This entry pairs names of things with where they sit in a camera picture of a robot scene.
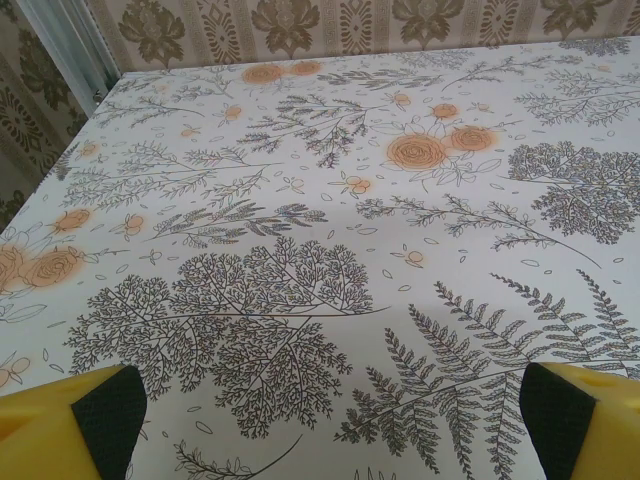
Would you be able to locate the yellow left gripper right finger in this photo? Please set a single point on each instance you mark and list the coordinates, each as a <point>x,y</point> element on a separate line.
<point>590,430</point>

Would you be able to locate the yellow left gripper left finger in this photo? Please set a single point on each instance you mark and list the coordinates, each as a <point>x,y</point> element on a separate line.
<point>45,430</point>

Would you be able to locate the aluminium frame post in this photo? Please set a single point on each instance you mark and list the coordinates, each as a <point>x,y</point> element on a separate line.
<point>80,40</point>

